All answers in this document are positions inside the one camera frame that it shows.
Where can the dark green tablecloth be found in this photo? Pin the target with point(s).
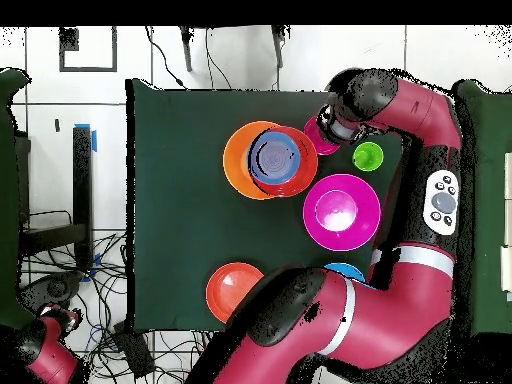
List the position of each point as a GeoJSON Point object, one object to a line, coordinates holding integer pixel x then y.
{"type": "Point", "coordinates": [180, 220]}

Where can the small translucent blue bowl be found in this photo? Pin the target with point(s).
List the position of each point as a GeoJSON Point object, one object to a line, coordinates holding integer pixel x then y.
{"type": "Point", "coordinates": [276, 158]}

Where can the green plastic cup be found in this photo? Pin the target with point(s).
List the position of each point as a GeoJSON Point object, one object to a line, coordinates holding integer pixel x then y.
{"type": "Point", "coordinates": [368, 156]}

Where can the black square frame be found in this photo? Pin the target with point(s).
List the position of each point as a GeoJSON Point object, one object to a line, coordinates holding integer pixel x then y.
{"type": "Point", "coordinates": [114, 52]}

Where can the black power brick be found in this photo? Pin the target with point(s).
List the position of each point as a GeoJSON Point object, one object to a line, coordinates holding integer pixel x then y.
{"type": "Point", "coordinates": [134, 352]}

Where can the black stand with blue tape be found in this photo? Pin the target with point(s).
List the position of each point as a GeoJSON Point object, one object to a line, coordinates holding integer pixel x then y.
{"type": "Point", "coordinates": [82, 180]}

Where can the large blue bowl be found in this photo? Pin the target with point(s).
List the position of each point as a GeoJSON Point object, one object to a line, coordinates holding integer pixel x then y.
{"type": "Point", "coordinates": [344, 271]}

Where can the black tripod leg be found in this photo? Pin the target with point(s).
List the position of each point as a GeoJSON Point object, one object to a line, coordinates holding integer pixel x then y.
{"type": "Point", "coordinates": [278, 48]}
{"type": "Point", "coordinates": [186, 52]}

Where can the large pink bowl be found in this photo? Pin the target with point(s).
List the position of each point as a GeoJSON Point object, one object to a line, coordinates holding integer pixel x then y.
{"type": "Point", "coordinates": [360, 216]}

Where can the green cloth side table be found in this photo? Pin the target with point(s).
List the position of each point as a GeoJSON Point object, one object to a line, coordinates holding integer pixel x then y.
{"type": "Point", "coordinates": [8, 200]}
{"type": "Point", "coordinates": [492, 200]}

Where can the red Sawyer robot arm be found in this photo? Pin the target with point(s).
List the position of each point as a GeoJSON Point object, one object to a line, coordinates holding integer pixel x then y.
{"type": "Point", "coordinates": [52, 360]}
{"type": "Point", "coordinates": [400, 312]}

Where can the small crimson bowl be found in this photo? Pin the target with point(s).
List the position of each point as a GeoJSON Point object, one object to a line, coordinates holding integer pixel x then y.
{"type": "Point", "coordinates": [316, 140]}

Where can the red-orange plastic bowl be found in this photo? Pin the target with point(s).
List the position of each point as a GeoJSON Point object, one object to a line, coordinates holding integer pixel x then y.
{"type": "Point", "coordinates": [228, 292]}
{"type": "Point", "coordinates": [307, 164]}

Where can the large orange bowl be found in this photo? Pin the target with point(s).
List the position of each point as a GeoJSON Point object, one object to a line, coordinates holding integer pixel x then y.
{"type": "Point", "coordinates": [236, 160]}

